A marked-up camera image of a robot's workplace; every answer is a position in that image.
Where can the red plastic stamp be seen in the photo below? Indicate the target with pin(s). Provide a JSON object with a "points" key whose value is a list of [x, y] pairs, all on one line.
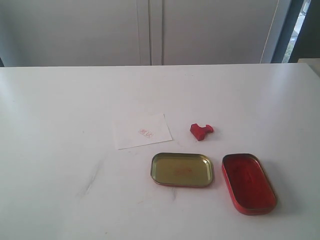
{"points": [[200, 132]]}

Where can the gold tin lid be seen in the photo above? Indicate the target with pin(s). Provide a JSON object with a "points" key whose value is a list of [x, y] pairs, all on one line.
{"points": [[188, 170]]}

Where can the red ink pad tin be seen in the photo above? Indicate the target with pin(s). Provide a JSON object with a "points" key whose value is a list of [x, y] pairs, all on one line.
{"points": [[249, 187]]}

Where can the white paper sheet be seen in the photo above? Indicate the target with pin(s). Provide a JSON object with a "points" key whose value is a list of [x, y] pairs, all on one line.
{"points": [[140, 130]]}

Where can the grey cabinet doors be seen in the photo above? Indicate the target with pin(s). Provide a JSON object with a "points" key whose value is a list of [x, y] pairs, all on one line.
{"points": [[36, 33]]}

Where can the adjacent white table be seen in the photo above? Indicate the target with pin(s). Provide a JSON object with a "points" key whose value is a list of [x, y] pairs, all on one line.
{"points": [[314, 64]]}

